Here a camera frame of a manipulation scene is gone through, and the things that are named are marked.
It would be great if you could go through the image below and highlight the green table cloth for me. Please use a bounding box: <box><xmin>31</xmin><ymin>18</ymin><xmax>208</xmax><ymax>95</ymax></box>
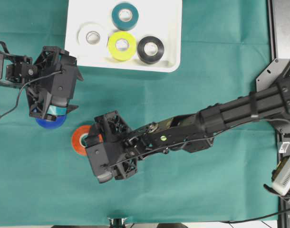
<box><xmin>0</xmin><ymin>0</ymin><xmax>278</xmax><ymax>226</ymax></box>

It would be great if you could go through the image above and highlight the blue tape roll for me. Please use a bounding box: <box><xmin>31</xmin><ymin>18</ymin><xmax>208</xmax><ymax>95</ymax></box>
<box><xmin>35</xmin><ymin>115</ymin><xmax>67</xmax><ymax>130</ymax></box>

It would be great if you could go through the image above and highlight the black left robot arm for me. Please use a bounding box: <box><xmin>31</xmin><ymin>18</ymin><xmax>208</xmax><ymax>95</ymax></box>
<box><xmin>0</xmin><ymin>41</ymin><xmax>84</xmax><ymax>122</ymax></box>

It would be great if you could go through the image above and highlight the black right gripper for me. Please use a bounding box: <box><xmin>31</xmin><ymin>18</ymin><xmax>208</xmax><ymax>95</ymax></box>
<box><xmin>85</xmin><ymin>111</ymin><xmax>137</xmax><ymax>183</ymax></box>

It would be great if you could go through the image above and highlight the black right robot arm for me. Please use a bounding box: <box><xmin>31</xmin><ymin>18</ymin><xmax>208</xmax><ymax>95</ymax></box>
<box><xmin>85</xmin><ymin>60</ymin><xmax>290</xmax><ymax>183</ymax></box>

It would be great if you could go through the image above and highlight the black tape roll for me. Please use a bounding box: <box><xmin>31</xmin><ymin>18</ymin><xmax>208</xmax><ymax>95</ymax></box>
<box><xmin>137</xmin><ymin>36</ymin><xmax>164</xmax><ymax>64</ymax></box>

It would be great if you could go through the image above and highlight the teal green tape roll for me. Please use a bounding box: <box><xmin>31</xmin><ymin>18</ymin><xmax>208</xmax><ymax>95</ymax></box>
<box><xmin>111</xmin><ymin>2</ymin><xmax>139</xmax><ymax>31</ymax></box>

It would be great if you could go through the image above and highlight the white perforated box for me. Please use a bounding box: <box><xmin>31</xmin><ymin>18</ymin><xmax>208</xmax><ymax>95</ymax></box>
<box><xmin>272</xmin><ymin>156</ymin><xmax>290</xmax><ymax>196</ymax></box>

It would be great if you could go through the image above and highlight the white plastic case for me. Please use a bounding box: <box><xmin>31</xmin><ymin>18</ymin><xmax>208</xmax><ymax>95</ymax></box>
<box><xmin>65</xmin><ymin>0</ymin><xmax>183</xmax><ymax>73</ymax></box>

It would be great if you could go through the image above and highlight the white tape roll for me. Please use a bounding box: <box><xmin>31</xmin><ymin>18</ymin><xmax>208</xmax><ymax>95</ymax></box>
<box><xmin>77</xmin><ymin>22</ymin><xmax>108</xmax><ymax>50</ymax></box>

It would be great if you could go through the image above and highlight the yellow tape roll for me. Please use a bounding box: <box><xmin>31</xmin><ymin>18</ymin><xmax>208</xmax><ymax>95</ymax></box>
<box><xmin>107</xmin><ymin>31</ymin><xmax>136</xmax><ymax>61</ymax></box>

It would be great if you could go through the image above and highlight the red tape roll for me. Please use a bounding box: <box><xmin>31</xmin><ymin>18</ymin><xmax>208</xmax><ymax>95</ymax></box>
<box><xmin>71</xmin><ymin>125</ymin><xmax>91</xmax><ymax>156</ymax></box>

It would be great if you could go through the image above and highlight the black camera stand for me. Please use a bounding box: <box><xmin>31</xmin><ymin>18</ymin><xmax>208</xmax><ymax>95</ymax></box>
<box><xmin>108</xmin><ymin>218</ymin><xmax>127</xmax><ymax>228</ymax></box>

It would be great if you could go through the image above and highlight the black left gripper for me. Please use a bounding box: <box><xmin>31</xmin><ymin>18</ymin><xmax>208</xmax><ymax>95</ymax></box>
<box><xmin>26</xmin><ymin>46</ymin><xmax>84</xmax><ymax>120</ymax></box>

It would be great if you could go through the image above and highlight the black cable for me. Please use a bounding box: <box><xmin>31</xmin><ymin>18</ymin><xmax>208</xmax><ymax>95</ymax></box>
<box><xmin>221</xmin><ymin>206</ymin><xmax>290</xmax><ymax>224</ymax></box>

